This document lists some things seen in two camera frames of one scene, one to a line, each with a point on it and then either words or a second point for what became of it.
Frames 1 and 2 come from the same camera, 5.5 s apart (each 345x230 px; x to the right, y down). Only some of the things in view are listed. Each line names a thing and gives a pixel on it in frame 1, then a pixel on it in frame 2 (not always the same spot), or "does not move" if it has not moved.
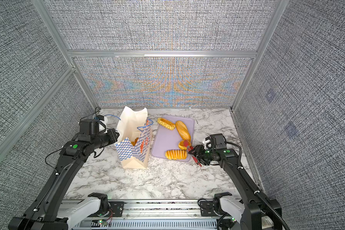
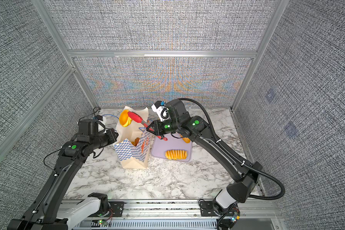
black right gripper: x=198 y=152 -> x=159 y=127
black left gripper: x=111 y=132 does not move
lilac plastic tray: x=166 y=139 does not move
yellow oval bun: x=134 y=142 does not move
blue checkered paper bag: x=134 y=143 does not move
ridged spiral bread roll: x=176 y=154 does not move
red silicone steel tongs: x=189 y=147 -> x=136 y=117
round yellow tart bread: x=181 y=144 -> x=125 y=120
